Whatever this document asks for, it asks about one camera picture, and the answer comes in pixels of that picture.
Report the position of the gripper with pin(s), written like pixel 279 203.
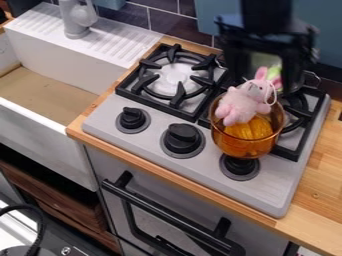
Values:
pixel 267 36

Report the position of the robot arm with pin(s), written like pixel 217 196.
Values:
pixel 266 11

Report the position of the pink plush bunny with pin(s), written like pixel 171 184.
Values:
pixel 242 103

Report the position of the silver pot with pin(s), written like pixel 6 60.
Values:
pixel 262 60

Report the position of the green toy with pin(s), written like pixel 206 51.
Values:
pixel 274 72

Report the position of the yellow toy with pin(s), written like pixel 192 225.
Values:
pixel 251 130

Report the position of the orange transparent cup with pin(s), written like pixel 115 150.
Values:
pixel 247 145

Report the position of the toy stove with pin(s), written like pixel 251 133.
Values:
pixel 147 133

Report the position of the toy sink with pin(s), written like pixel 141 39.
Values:
pixel 75 56

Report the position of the tap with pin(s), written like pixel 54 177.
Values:
pixel 78 17

